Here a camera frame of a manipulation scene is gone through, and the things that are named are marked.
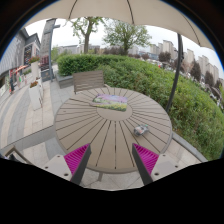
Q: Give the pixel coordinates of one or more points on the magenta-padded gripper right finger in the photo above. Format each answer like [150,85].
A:
[146,159]

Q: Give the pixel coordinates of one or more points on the brown slatted chair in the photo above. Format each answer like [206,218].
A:
[88,80]

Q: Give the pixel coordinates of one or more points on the dark curved umbrella pole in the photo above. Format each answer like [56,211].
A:
[176,76]

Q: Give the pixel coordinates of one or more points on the green hedge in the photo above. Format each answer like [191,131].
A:
[160,86]

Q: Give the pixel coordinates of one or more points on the round leafy tree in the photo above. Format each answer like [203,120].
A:
[126,34]

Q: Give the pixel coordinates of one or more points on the grey storefront building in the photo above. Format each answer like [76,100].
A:
[15,55]

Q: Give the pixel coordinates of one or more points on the distant apartment buildings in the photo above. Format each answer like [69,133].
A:
[168,45]

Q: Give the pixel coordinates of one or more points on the thin-crowned tree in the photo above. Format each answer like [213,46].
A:
[87,36]

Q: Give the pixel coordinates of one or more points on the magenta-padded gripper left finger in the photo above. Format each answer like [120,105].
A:
[77,159]

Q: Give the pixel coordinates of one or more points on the beige umbrella canopy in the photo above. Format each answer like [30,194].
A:
[110,10]

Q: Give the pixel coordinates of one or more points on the transparent grey computer mouse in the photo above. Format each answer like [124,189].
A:
[141,130]

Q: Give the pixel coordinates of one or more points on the flower-print mouse pad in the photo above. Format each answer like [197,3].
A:
[110,102]

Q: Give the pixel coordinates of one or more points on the low white flower planter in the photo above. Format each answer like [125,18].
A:
[35,96]

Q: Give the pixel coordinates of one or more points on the tall white flower planter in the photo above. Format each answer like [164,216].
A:
[34,68]

